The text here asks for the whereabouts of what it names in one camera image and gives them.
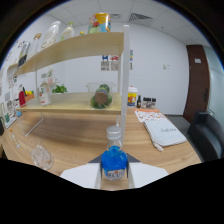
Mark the blue liquid bottle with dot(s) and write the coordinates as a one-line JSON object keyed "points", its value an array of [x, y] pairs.
{"points": [[114, 161]]}

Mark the clear bottle with green cap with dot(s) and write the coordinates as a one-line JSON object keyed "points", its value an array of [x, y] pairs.
{"points": [[67, 32]]}

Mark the clear glass with ice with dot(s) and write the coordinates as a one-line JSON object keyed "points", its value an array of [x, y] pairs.
{"points": [[41, 157]]}

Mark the two-tier wooden shelf rack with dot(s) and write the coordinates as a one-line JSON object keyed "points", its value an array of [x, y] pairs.
{"points": [[73, 101]]}

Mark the glass jar with limes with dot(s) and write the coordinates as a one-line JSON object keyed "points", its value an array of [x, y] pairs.
{"points": [[101, 96]]}

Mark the black and yellow can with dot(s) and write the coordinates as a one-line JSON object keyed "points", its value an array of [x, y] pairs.
{"points": [[23, 55]]}

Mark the white notebook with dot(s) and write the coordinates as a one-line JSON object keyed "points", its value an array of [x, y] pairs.
{"points": [[165, 133]]}

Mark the small dark sauce bottle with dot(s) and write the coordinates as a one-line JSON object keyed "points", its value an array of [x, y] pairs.
{"points": [[139, 102]]}

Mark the clear bottle with red label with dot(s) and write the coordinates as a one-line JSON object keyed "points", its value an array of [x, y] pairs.
{"points": [[44, 96]]}

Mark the large white milk bottle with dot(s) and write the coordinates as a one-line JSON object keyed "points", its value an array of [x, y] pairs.
{"points": [[50, 36]]}

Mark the ceiling air vent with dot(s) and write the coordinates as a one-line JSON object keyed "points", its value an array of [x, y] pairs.
{"points": [[140, 17]]}

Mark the gripper right finger white block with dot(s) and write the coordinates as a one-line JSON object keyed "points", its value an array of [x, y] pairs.
{"points": [[148, 174]]}

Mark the black chair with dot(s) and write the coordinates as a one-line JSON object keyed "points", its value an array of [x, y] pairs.
{"points": [[208, 136]]}

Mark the brown door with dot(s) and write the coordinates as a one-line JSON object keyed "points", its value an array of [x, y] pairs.
{"points": [[197, 83]]}

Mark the green potted plant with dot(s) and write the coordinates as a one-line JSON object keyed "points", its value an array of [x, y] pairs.
{"points": [[60, 89]]}

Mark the yellow cup with red lid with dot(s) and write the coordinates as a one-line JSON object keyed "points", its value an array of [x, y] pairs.
{"points": [[132, 97]]}

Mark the orange printed booklet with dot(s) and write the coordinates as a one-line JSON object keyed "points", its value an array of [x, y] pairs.
{"points": [[150, 115]]}

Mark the red liquid glass bottle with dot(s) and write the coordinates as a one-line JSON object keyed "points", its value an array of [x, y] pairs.
{"points": [[22, 99]]}

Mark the yellow cartoon print can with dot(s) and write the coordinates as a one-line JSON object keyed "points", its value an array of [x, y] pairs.
{"points": [[99, 23]]}

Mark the gripper left finger white block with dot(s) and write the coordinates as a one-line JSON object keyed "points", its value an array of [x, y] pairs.
{"points": [[81, 175]]}

